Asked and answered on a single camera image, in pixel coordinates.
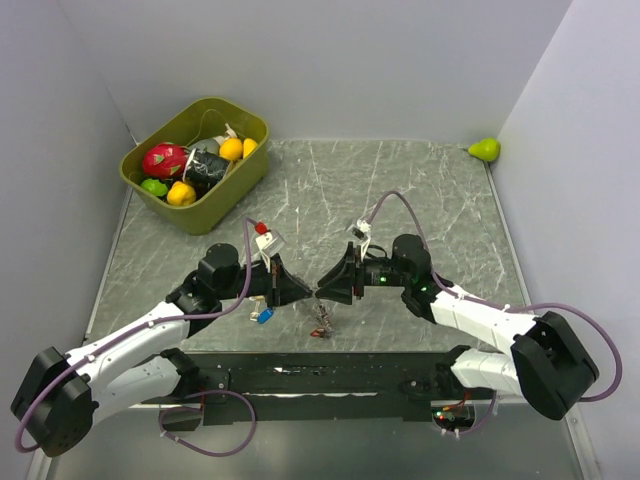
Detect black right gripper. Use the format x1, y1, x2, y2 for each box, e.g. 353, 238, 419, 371
315, 242, 410, 306

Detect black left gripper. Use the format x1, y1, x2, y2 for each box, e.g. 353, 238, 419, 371
217, 252, 312, 310

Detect metal disc with key rings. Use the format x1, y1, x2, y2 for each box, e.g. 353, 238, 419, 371
310, 297, 334, 339

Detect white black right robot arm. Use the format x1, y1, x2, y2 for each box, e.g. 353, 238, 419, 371
316, 234, 599, 420

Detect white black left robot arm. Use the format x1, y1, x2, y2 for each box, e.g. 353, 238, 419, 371
11, 243, 312, 457

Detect blue key tag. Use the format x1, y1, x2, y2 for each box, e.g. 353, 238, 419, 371
250, 308, 274, 325

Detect yellow bell pepper toy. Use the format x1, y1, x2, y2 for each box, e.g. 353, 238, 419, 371
166, 181, 197, 207

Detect black wrapped cylinder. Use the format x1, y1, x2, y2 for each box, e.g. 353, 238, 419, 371
183, 149, 232, 186

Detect olive green plastic bin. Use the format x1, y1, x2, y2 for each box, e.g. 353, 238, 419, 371
120, 97, 269, 235

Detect yellow lemon toy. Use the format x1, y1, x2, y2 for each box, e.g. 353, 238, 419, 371
242, 138, 258, 159

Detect orange toy fruit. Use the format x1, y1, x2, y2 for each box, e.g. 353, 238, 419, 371
218, 138, 244, 162

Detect green toy fruit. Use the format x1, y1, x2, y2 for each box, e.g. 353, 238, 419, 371
140, 178, 169, 198

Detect red dragon fruit toy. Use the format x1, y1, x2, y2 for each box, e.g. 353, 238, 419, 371
141, 142, 190, 180

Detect green pear toy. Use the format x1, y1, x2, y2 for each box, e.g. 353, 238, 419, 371
467, 138, 501, 163

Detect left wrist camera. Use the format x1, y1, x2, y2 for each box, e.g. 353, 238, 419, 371
254, 222, 286, 271

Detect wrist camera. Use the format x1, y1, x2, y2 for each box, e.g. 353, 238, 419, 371
346, 218, 371, 258
254, 222, 286, 271

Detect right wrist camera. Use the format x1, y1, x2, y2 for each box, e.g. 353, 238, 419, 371
346, 218, 371, 258

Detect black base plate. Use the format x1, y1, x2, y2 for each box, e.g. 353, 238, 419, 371
134, 351, 496, 427

